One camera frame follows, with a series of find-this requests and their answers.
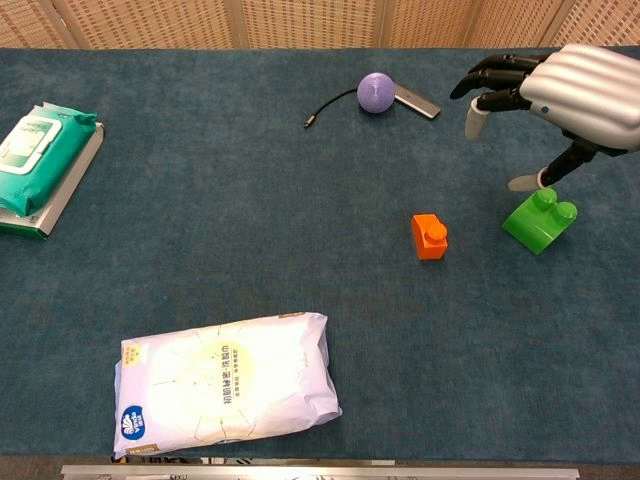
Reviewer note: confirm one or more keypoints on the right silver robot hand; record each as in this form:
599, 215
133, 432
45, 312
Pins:
580, 95

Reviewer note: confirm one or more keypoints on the green two-stud building block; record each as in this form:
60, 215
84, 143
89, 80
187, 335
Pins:
535, 230

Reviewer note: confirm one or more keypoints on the small orange building block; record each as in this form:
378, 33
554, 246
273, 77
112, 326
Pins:
425, 240

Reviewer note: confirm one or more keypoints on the purple ball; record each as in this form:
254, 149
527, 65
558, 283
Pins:
376, 94

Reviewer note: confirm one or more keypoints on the woven beige folding screen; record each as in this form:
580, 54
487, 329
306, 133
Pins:
310, 22

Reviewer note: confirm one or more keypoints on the blue felt table mat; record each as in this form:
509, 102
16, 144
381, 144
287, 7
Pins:
250, 225

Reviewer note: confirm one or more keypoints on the lavender tissue pack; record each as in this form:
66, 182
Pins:
220, 385

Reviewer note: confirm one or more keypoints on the flat grey green box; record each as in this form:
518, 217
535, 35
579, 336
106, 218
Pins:
65, 200

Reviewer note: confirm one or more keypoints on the green wet wipes pack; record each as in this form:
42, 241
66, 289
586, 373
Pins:
35, 160

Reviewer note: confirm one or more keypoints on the aluminium profile rail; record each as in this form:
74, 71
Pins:
320, 472

